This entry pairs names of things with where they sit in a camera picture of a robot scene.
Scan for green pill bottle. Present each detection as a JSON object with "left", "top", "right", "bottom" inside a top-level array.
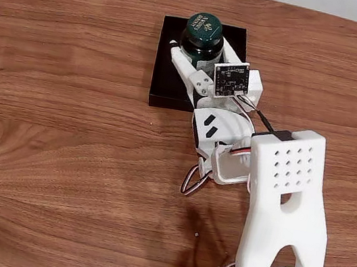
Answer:
[{"left": 175, "top": 9, "right": 229, "bottom": 74}]

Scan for black open cardboard box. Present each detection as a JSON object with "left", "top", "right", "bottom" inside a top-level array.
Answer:
[{"left": 146, "top": 13, "right": 258, "bottom": 122}]

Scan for camera board on white mount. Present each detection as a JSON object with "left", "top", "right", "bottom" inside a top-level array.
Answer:
[{"left": 208, "top": 57, "right": 253, "bottom": 103}]

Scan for black camera cable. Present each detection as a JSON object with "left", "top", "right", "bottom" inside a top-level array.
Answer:
[{"left": 232, "top": 93, "right": 299, "bottom": 143}]

